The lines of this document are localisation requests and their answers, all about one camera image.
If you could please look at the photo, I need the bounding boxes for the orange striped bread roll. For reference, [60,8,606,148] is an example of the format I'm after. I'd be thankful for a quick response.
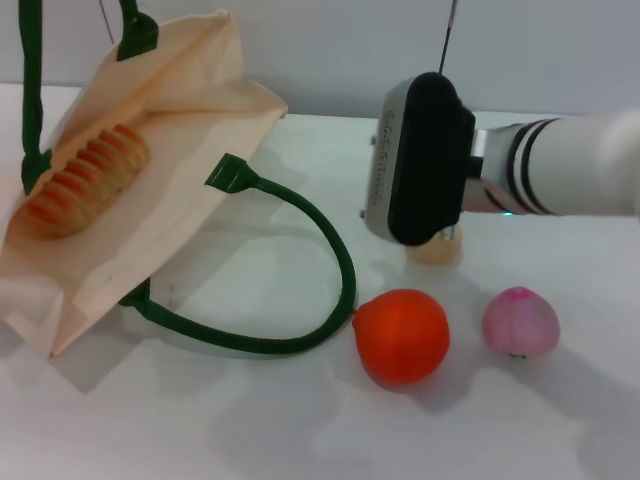
[22,123,152,240]

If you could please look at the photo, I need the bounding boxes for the cream tote bag green handles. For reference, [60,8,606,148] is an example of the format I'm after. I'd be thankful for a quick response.
[0,0,359,359]

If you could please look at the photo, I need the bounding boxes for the orange red toy fruit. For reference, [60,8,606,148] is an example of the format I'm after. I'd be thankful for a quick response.
[351,288,451,387]

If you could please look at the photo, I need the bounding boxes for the thin black rod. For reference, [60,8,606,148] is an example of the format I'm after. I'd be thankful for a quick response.
[438,0,459,74]

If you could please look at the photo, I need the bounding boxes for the pink peach bun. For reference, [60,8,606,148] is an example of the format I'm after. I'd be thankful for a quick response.
[481,285,562,361]

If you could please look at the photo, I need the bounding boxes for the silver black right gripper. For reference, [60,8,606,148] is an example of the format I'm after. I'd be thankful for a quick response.
[360,71,477,247]

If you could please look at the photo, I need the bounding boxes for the round egg yolk pastry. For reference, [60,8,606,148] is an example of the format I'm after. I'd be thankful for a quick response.
[406,224,464,267]

